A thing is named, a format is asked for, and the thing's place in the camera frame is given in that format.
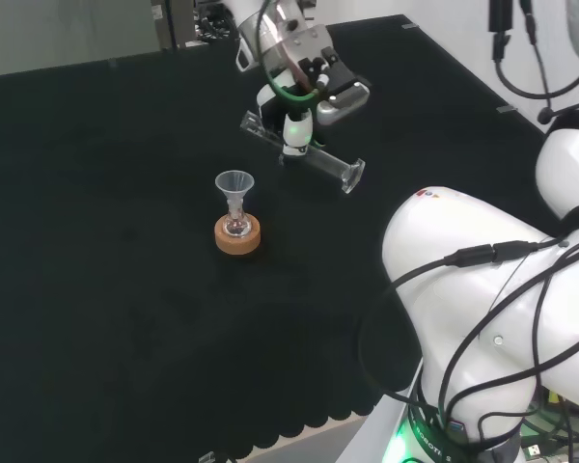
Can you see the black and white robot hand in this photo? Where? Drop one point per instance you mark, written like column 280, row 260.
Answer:
column 296, row 131

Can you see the clear glass graduated cylinder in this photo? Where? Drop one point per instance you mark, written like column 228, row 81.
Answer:
column 333, row 164

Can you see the clear plastic funnel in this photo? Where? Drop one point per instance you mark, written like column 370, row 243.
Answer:
column 235, row 183

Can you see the small round-bottom glass flask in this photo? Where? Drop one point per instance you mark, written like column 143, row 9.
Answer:
column 236, row 226

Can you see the grey tape piece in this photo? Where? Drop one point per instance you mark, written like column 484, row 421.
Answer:
column 408, row 25
column 506, row 110
column 206, row 457

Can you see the grey background equipment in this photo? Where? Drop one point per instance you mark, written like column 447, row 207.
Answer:
column 183, row 21

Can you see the black bench cloth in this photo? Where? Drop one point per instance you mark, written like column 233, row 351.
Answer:
column 125, row 289

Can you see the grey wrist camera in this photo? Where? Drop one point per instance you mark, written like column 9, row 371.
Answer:
column 343, row 102

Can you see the silver wrist mounting bracket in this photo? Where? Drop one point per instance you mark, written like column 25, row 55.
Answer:
column 301, row 42

